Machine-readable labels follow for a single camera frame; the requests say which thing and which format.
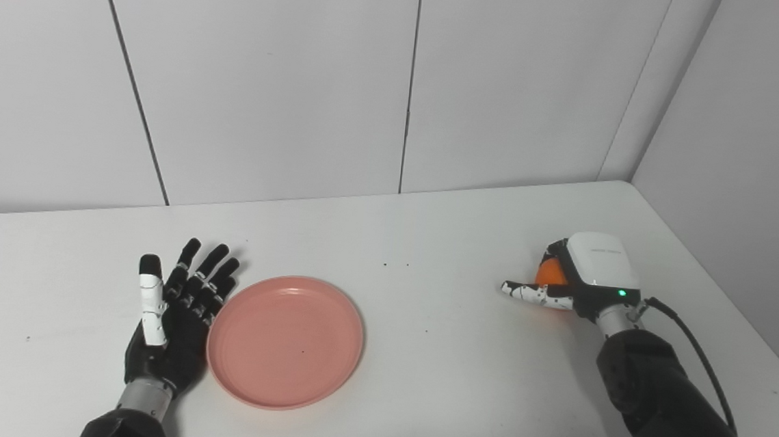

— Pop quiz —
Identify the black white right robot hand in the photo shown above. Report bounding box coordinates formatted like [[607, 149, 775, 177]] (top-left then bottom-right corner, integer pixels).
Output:
[[499, 226, 646, 326]]

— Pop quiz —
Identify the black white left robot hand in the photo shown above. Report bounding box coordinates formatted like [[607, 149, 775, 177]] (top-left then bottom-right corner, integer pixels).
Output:
[[122, 234, 243, 400]]

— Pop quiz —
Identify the orange fruit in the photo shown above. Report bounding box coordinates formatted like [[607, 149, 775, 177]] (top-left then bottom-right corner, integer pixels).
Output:
[[534, 255, 571, 289]]

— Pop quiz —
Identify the pink round plate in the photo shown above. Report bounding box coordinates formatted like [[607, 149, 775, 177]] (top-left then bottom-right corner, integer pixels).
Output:
[[202, 270, 369, 416]]

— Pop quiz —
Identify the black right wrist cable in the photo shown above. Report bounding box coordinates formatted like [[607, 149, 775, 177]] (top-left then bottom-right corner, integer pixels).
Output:
[[634, 297, 748, 436]]

